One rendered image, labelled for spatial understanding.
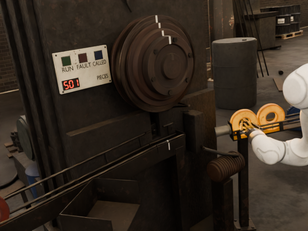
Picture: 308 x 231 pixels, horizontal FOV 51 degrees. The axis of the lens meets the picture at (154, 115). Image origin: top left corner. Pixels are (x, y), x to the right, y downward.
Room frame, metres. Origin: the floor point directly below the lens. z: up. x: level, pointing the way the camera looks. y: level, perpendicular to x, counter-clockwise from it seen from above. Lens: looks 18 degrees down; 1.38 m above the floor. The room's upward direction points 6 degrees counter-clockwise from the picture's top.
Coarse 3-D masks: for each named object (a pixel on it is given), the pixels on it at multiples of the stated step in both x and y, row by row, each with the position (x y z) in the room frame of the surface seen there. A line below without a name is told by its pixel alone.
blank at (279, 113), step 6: (264, 108) 1.72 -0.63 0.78; (270, 108) 1.72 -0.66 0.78; (276, 108) 1.73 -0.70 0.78; (258, 114) 1.73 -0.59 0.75; (264, 114) 1.72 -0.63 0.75; (276, 114) 1.73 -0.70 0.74; (282, 114) 1.73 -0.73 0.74; (258, 120) 1.72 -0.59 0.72; (264, 120) 1.72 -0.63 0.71; (276, 120) 1.73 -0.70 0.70; (282, 120) 1.73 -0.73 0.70; (264, 126) 1.72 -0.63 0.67
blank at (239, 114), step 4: (236, 112) 1.74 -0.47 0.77; (240, 112) 1.72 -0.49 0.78; (244, 112) 1.72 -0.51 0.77; (248, 112) 1.72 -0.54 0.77; (252, 112) 1.72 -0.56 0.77; (232, 116) 1.74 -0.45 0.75; (236, 116) 1.72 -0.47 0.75; (240, 116) 1.72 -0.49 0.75; (244, 116) 1.72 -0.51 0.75; (248, 116) 1.72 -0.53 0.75; (252, 116) 1.72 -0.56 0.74; (256, 116) 1.72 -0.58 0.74; (232, 120) 1.72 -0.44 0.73; (236, 120) 1.72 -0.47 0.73; (240, 120) 1.72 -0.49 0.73; (252, 120) 1.72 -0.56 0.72; (256, 120) 1.72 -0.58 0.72; (232, 124) 1.72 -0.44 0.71; (236, 124) 1.72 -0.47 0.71; (232, 128) 1.72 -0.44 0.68; (236, 128) 1.72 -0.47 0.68
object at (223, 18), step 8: (208, 0) 5.85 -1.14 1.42; (216, 0) 5.86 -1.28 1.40; (224, 0) 5.64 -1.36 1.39; (208, 8) 5.85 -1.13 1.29; (216, 8) 5.86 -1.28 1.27; (224, 8) 5.63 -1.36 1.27; (216, 16) 5.87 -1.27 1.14; (224, 16) 5.63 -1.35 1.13; (232, 16) 5.72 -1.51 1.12; (216, 24) 5.88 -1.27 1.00; (224, 24) 5.63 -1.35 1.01; (232, 24) 5.72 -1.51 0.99; (216, 32) 5.88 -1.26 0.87; (224, 32) 5.62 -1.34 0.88; (232, 32) 5.74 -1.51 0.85; (208, 80) 5.83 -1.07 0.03
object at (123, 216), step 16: (80, 192) 1.13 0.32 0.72; (96, 192) 1.24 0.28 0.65; (112, 192) 1.21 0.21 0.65; (128, 192) 1.19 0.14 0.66; (80, 208) 1.11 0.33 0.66; (96, 208) 1.18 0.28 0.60; (112, 208) 1.17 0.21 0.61; (128, 208) 1.16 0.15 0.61; (64, 224) 0.99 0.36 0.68; (80, 224) 0.97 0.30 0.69; (96, 224) 0.95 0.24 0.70; (112, 224) 1.07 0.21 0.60; (128, 224) 1.06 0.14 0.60
